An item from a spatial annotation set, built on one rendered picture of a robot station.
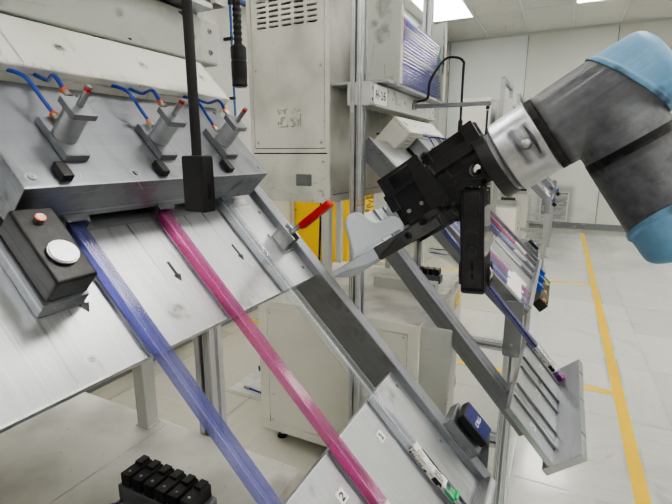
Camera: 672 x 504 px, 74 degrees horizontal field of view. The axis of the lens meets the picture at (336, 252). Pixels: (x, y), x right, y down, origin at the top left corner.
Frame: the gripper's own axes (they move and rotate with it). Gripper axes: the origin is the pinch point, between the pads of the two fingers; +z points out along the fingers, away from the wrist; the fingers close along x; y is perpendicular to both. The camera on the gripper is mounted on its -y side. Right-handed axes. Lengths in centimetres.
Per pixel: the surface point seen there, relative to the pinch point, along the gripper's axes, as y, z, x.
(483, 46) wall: 213, -9, -749
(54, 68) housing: 32.7, 9.1, 18.9
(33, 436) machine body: 4, 79, 6
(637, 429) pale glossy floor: -120, 7, -163
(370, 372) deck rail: -14.2, 11.7, -8.0
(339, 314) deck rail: -4.5, 11.3, -8.0
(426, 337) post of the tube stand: -17.8, 11.1, -30.7
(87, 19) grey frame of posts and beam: 42.6, 10.3, 9.9
